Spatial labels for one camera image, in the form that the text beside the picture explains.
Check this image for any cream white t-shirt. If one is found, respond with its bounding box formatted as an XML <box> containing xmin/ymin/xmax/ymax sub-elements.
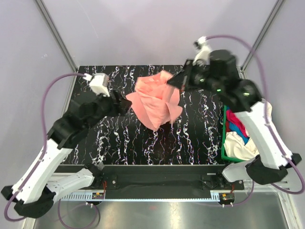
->
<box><xmin>262</xmin><ymin>99</ymin><xmax>272</xmax><ymax>124</ymax></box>

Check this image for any green plastic basket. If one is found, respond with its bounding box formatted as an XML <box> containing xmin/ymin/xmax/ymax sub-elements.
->
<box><xmin>221</xmin><ymin>105</ymin><xmax>243</xmax><ymax>163</ymax></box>

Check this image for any magenta t-shirt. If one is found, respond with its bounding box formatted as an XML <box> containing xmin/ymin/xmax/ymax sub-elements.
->
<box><xmin>226</xmin><ymin>109</ymin><xmax>248</xmax><ymax>136</ymax></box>

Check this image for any right aluminium frame post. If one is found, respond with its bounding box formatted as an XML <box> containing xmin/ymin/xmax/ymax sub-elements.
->
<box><xmin>241</xmin><ymin>0</ymin><xmax>286</xmax><ymax>72</ymax></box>

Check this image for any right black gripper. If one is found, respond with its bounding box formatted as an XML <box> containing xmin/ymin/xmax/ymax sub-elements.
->
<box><xmin>167</xmin><ymin>58</ymin><xmax>224</xmax><ymax>94</ymax></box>

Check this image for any slotted cable duct rail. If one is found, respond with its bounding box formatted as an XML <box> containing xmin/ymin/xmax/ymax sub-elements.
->
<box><xmin>61</xmin><ymin>190</ymin><xmax>220</xmax><ymax>202</ymax></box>

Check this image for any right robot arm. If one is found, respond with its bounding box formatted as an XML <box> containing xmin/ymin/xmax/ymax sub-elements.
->
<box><xmin>167</xmin><ymin>50</ymin><xmax>302</xmax><ymax>189</ymax></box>

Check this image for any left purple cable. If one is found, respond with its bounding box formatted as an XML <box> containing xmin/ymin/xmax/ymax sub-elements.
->
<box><xmin>4</xmin><ymin>73</ymin><xmax>101</xmax><ymax>229</ymax></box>

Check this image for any blue t-shirt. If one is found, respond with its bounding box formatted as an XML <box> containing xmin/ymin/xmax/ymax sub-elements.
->
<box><xmin>225</xmin><ymin>121</ymin><xmax>249</xmax><ymax>145</ymax></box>

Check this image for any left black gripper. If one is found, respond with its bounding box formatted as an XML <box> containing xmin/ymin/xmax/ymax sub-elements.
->
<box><xmin>85</xmin><ymin>89</ymin><xmax>132</xmax><ymax>131</ymax></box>

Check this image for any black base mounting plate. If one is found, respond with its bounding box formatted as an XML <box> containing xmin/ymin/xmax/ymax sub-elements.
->
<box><xmin>57</xmin><ymin>164</ymin><xmax>245</xmax><ymax>198</ymax></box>

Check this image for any small controller board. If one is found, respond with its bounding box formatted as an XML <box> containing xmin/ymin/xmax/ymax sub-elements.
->
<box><xmin>220</xmin><ymin>193</ymin><xmax>235</xmax><ymax>202</ymax></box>
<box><xmin>92</xmin><ymin>192</ymin><xmax>105</xmax><ymax>199</ymax></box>

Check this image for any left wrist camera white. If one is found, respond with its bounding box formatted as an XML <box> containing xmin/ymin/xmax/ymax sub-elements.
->
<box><xmin>83</xmin><ymin>73</ymin><xmax>110</xmax><ymax>97</ymax></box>

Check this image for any aluminium frame post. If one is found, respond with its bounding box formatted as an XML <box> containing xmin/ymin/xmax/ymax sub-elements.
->
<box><xmin>33</xmin><ymin>0</ymin><xmax>79</xmax><ymax>72</ymax></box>
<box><xmin>241</xmin><ymin>0</ymin><xmax>286</xmax><ymax>72</ymax></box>

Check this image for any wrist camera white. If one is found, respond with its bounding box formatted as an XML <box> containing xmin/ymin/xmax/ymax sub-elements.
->
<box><xmin>193</xmin><ymin>36</ymin><xmax>212</xmax><ymax>66</ymax></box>
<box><xmin>83</xmin><ymin>73</ymin><xmax>110</xmax><ymax>97</ymax></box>

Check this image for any salmon pink t-shirt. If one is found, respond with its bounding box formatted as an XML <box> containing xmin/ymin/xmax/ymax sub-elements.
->
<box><xmin>126</xmin><ymin>70</ymin><xmax>183</xmax><ymax>131</ymax></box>

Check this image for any left small controller board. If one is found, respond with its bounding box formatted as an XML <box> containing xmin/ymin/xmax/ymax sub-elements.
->
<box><xmin>92</xmin><ymin>192</ymin><xmax>105</xmax><ymax>199</ymax></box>

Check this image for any left aluminium frame post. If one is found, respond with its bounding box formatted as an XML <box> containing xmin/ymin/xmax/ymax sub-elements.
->
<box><xmin>33</xmin><ymin>0</ymin><xmax>79</xmax><ymax>72</ymax></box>

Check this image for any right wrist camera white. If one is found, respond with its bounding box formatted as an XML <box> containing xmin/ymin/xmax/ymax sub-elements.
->
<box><xmin>193</xmin><ymin>36</ymin><xmax>212</xmax><ymax>66</ymax></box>

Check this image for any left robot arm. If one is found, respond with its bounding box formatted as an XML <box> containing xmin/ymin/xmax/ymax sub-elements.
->
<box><xmin>1</xmin><ymin>90</ymin><xmax>132</xmax><ymax>219</ymax></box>

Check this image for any right small controller board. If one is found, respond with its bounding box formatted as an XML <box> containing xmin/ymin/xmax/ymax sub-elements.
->
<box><xmin>220</xmin><ymin>193</ymin><xmax>235</xmax><ymax>202</ymax></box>

